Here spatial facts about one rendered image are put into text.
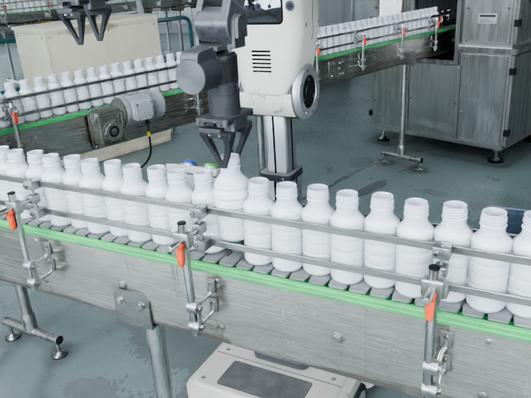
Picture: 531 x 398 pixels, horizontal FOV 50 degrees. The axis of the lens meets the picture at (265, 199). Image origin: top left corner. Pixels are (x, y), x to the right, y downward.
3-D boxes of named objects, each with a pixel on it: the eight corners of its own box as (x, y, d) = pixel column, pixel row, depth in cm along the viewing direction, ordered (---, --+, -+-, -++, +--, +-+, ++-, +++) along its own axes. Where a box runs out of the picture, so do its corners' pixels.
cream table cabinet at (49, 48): (139, 130, 600) (122, 13, 556) (174, 140, 559) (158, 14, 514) (39, 157, 531) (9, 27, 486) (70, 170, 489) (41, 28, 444)
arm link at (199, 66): (246, 13, 96) (204, 13, 100) (209, 18, 87) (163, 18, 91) (250, 83, 101) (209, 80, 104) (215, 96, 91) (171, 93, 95)
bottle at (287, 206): (275, 257, 111) (273, 178, 104) (305, 258, 110) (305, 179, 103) (269, 272, 105) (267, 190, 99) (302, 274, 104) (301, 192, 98)
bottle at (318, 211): (307, 260, 109) (306, 179, 103) (338, 264, 107) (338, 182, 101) (299, 275, 104) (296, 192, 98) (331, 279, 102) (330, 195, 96)
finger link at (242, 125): (255, 160, 109) (252, 112, 105) (236, 171, 103) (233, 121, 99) (224, 156, 112) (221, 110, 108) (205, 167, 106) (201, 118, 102)
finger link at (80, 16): (62, 46, 128) (54, 2, 124) (84, 42, 133) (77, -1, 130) (84, 46, 125) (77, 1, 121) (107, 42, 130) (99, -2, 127)
